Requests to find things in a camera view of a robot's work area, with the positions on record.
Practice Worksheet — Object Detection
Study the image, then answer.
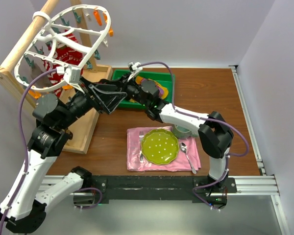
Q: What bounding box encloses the wooden hanger stand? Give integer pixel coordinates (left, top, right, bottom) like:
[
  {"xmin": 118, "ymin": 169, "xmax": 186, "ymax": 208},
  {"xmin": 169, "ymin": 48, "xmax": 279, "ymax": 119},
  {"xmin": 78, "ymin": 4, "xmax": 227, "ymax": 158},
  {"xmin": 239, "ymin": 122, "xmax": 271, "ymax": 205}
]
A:
[{"xmin": 0, "ymin": 0, "xmax": 113, "ymax": 154}]

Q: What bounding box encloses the brown white striped sock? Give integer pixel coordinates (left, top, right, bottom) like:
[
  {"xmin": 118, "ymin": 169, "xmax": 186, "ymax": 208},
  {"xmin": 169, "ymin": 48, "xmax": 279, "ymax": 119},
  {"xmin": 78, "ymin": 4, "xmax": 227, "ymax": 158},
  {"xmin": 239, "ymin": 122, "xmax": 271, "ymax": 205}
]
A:
[{"xmin": 30, "ymin": 63, "xmax": 52, "ymax": 88}]

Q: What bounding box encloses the red patterned sock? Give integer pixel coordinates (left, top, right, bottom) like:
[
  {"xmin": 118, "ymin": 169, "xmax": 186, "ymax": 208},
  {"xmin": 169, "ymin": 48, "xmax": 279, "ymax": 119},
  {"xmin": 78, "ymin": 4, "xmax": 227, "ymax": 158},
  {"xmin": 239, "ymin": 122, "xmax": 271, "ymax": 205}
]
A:
[{"xmin": 44, "ymin": 33, "xmax": 83, "ymax": 71}]

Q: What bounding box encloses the teal ceramic mug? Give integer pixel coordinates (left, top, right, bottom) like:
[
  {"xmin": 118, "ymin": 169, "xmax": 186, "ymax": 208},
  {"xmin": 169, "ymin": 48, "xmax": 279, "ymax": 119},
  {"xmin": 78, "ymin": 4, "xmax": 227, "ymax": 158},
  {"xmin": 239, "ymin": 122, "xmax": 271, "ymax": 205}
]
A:
[{"xmin": 172, "ymin": 125, "xmax": 198, "ymax": 140}]

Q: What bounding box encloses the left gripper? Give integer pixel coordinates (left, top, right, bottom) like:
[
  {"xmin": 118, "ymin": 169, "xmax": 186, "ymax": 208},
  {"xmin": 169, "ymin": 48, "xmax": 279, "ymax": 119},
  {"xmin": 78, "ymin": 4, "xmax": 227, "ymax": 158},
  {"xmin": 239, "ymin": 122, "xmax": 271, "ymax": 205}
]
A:
[{"xmin": 57, "ymin": 75, "xmax": 127, "ymax": 129}]

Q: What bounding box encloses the purple yellow striped sock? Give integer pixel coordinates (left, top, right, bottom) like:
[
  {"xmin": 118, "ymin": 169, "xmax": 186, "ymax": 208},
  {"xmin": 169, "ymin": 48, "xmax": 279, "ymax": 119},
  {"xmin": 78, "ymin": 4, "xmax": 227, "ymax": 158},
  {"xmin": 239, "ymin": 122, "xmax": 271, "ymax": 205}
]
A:
[{"xmin": 154, "ymin": 81, "xmax": 169, "ymax": 99}]

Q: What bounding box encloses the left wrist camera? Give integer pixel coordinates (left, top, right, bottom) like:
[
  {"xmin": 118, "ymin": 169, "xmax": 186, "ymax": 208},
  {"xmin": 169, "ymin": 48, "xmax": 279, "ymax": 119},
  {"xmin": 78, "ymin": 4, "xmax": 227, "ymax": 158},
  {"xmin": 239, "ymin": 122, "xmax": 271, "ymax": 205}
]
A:
[{"xmin": 56, "ymin": 66, "xmax": 84, "ymax": 93}]

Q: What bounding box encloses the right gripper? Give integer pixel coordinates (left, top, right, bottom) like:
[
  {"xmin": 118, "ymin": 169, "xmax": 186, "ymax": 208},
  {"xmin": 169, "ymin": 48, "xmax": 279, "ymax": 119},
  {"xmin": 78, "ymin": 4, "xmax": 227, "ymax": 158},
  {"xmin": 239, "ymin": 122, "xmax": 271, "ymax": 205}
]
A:
[{"xmin": 106, "ymin": 71, "xmax": 149, "ymax": 107}]

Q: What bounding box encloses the yellow monster sock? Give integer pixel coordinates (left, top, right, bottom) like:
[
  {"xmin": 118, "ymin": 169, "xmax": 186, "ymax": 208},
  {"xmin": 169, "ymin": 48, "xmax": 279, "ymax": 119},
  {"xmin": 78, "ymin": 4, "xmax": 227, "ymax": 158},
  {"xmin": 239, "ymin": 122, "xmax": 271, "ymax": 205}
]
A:
[{"xmin": 135, "ymin": 76, "xmax": 147, "ymax": 85}]

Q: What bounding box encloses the silver spoon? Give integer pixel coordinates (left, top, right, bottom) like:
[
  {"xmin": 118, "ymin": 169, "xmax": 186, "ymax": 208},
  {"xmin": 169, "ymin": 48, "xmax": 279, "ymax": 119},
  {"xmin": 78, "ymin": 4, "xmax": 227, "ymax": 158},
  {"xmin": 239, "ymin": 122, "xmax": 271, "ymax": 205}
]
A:
[{"xmin": 180, "ymin": 142, "xmax": 197, "ymax": 174}]

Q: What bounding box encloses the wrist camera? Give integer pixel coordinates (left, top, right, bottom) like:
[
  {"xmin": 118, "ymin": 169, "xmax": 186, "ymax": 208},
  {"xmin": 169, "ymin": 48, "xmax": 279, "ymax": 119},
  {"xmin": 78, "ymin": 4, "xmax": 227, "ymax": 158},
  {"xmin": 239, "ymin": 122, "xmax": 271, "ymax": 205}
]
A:
[
  {"xmin": 56, "ymin": 66, "xmax": 84, "ymax": 93},
  {"xmin": 127, "ymin": 62, "xmax": 143, "ymax": 82}
]

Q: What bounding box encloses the white round sock hanger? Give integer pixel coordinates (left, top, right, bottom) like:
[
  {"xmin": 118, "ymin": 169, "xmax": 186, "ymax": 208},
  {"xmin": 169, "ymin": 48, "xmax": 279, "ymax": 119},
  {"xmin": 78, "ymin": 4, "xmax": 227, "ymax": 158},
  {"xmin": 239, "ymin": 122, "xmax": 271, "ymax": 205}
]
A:
[{"xmin": 14, "ymin": 4, "xmax": 112, "ymax": 94}]

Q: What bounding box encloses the green plastic tray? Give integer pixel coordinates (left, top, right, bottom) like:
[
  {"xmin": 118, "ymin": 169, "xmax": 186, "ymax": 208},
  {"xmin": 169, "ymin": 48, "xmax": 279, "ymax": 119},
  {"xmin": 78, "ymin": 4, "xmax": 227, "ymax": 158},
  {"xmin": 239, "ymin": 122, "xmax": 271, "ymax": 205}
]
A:
[{"xmin": 118, "ymin": 71, "xmax": 175, "ymax": 109}]

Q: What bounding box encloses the green scalloped plate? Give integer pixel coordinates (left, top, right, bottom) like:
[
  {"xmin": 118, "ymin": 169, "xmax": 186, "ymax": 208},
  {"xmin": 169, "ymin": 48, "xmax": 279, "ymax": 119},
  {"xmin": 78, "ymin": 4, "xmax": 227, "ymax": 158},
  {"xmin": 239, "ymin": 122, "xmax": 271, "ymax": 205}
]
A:
[{"xmin": 142, "ymin": 129, "xmax": 179, "ymax": 165}]

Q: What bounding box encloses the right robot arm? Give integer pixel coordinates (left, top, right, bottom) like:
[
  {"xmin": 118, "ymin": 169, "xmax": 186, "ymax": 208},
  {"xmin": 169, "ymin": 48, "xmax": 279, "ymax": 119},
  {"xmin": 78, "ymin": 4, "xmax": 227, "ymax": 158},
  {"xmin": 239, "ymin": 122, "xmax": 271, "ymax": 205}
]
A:
[{"xmin": 96, "ymin": 74, "xmax": 233, "ymax": 192}]

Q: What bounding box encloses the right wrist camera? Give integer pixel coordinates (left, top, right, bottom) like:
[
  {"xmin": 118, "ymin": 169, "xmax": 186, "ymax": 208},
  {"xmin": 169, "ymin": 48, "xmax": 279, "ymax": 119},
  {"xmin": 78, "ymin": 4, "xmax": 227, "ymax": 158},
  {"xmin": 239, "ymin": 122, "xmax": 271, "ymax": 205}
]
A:
[{"xmin": 127, "ymin": 62, "xmax": 143, "ymax": 82}]

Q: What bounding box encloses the silver fork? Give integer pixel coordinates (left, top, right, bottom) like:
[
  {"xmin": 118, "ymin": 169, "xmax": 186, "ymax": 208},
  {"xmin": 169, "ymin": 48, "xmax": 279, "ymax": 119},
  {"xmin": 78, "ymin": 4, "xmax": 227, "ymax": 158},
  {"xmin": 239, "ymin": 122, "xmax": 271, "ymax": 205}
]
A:
[{"xmin": 139, "ymin": 131, "xmax": 144, "ymax": 163}]

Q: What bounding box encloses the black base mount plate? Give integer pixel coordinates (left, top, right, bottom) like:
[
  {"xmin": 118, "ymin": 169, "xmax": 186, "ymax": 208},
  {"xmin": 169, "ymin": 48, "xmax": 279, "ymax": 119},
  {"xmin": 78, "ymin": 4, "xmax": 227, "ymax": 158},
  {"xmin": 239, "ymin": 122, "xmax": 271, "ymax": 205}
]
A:
[{"xmin": 78, "ymin": 175, "xmax": 229, "ymax": 206}]

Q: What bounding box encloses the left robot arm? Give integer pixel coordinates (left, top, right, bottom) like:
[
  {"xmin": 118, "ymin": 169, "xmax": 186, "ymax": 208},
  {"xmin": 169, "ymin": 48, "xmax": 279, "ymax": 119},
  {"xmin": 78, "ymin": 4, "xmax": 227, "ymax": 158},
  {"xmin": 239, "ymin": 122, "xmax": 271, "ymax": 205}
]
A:
[{"xmin": 0, "ymin": 78, "xmax": 127, "ymax": 234}]

